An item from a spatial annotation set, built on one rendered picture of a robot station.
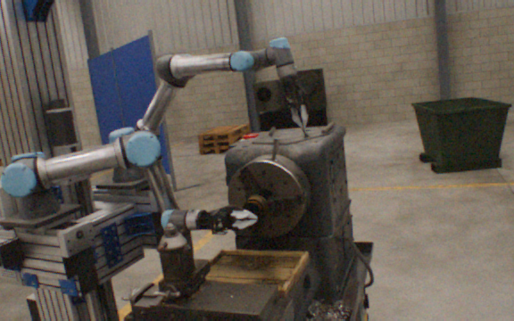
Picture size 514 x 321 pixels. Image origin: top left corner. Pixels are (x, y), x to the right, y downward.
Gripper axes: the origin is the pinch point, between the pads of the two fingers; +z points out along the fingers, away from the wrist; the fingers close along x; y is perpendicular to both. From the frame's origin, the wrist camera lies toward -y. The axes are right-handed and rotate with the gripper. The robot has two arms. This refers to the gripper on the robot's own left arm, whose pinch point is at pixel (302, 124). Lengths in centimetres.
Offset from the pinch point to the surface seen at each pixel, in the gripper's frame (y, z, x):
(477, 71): -980, 61, 159
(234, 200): 17.8, 21.1, -30.7
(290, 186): 17.8, 20.2, -6.2
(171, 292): 79, 30, -26
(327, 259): 2, 57, -5
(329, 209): 0.2, 37.1, 1.3
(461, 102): -551, 71, 87
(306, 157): 2.0, 13.1, -1.8
